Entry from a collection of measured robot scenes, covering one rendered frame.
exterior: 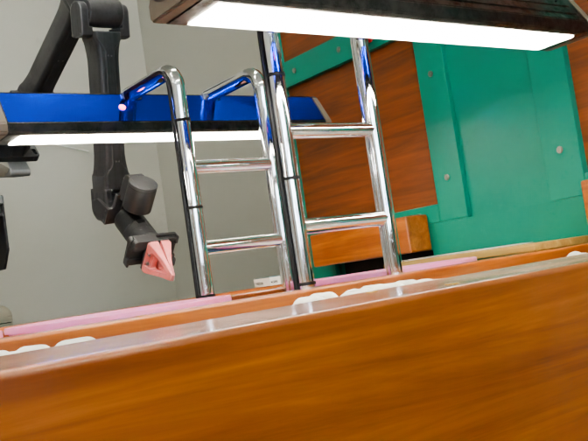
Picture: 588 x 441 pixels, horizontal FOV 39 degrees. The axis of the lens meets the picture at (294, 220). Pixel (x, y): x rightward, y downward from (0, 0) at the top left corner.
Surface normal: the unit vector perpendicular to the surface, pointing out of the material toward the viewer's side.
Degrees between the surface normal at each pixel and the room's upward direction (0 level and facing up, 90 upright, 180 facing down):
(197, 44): 90
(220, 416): 90
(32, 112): 58
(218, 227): 90
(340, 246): 90
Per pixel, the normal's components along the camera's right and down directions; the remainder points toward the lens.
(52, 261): 0.65, -0.15
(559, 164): -0.80, 0.08
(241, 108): 0.42, -0.64
